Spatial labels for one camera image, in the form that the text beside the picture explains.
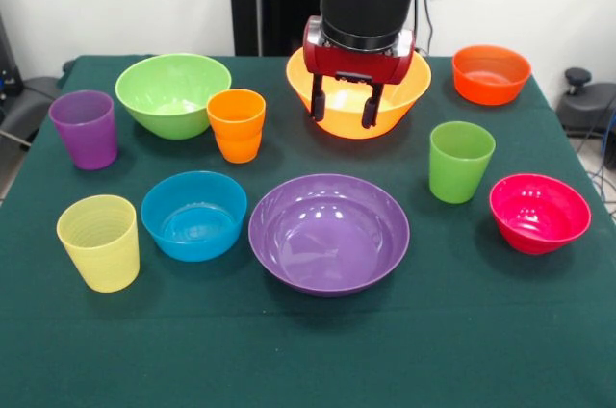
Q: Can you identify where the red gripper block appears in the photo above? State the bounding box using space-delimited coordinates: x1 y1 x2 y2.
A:
301 15 417 130

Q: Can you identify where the large yellow-orange bowl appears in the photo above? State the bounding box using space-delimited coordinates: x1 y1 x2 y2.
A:
285 44 433 140

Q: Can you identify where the orange cup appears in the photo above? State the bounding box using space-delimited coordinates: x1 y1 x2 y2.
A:
206 88 268 165

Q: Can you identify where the green cup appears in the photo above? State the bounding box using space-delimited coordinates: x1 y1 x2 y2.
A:
428 120 497 205

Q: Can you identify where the purple bowl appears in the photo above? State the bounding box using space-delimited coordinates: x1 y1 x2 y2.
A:
247 173 411 298

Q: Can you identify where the red-orange bowl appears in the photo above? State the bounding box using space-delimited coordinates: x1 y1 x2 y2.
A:
451 44 533 107

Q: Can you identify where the green bowl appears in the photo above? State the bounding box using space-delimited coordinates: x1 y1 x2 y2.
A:
114 52 233 141

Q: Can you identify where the blue bowl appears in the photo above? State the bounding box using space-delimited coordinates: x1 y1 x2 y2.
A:
140 170 249 264

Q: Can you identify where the pink bowl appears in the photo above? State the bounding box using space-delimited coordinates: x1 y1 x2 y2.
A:
489 173 593 256

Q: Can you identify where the dark grey stand base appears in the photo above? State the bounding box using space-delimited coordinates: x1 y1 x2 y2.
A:
556 66 616 139
0 74 66 149

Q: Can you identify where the dark green tablecloth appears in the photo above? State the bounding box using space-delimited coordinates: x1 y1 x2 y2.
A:
0 54 616 408

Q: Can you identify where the purple cup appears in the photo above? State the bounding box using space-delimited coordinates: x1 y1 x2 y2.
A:
48 89 119 172

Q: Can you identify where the yellow cup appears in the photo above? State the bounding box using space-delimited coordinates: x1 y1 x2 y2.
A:
56 193 141 293

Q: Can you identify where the black electronic device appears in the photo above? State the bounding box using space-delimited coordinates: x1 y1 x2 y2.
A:
0 13 24 109

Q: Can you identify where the black hanging cable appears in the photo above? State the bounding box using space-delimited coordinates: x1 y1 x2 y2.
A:
422 0 437 56

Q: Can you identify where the blue cable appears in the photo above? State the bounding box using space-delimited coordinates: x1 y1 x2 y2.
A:
589 107 616 217

